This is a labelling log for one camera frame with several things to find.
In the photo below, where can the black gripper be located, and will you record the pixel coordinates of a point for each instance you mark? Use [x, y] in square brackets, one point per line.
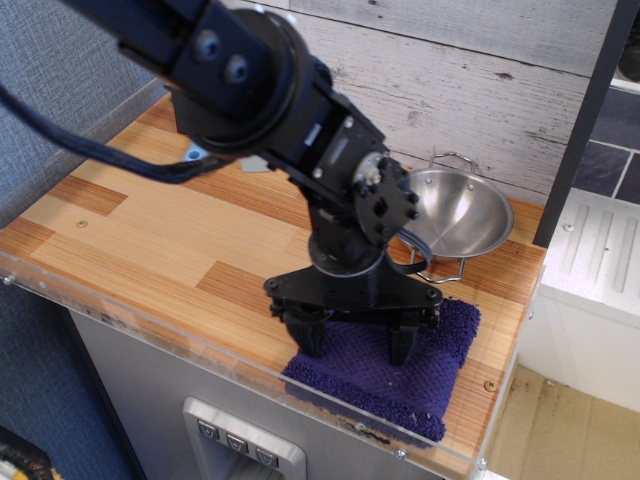
[384, 293]

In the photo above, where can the purple terry cloth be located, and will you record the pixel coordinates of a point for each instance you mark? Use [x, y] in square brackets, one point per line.
[353, 366]

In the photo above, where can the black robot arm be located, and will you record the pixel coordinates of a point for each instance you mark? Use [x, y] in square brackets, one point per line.
[244, 83]

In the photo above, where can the stainless steel pot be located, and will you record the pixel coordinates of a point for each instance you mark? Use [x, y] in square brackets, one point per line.
[461, 215]

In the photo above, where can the clear acrylic front guard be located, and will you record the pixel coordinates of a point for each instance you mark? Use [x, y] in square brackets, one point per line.
[170, 354]

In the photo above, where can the silver dispenser button panel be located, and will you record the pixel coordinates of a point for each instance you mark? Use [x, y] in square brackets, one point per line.
[240, 442]

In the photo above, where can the light grey cube block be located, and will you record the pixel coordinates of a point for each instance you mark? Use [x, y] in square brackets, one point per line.
[254, 164]

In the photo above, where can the white toy sink counter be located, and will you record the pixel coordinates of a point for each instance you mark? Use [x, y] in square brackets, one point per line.
[583, 325]

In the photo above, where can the yellow black object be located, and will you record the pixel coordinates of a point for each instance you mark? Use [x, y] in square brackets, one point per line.
[26, 464]

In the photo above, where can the dark grey right post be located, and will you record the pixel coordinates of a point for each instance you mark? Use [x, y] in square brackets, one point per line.
[613, 44]

